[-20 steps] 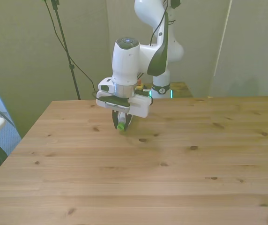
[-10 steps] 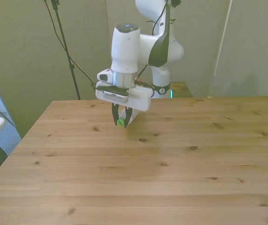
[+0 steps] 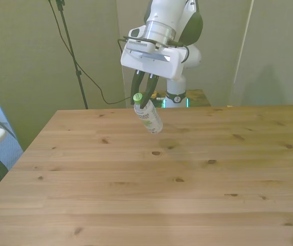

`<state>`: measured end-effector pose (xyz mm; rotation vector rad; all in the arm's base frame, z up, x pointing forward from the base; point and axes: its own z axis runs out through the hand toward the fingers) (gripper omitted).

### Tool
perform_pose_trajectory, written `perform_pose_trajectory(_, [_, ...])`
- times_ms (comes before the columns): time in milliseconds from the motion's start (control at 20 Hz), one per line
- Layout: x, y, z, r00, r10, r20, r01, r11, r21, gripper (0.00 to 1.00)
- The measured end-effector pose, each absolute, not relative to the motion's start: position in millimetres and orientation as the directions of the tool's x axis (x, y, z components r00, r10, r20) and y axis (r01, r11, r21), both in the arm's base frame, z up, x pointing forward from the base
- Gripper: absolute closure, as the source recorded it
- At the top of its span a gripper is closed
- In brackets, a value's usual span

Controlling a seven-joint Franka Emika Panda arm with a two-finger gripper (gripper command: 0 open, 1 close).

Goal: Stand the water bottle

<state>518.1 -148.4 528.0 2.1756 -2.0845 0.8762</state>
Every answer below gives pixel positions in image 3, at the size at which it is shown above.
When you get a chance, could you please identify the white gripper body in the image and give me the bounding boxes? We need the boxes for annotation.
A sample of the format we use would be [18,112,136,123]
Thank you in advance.
[120,40,189,80]

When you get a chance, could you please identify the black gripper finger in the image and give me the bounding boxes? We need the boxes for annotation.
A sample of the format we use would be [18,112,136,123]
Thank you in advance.
[130,69,145,106]
[139,74,159,110]

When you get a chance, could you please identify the clear water bottle green cap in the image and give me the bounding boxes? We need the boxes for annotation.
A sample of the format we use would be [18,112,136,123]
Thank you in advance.
[133,92,164,135]

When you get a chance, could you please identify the black tripod stand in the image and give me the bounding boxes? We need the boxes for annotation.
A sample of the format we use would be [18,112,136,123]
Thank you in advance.
[48,0,89,110]

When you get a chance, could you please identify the yellow black clamp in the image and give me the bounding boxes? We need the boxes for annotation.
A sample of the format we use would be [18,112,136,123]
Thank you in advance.
[152,90,165,102]

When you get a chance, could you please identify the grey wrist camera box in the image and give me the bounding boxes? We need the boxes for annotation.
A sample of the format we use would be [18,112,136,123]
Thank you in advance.
[125,38,156,54]

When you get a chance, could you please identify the black hanging cable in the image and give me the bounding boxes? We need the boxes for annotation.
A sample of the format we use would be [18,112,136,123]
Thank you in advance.
[48,0,133,105]

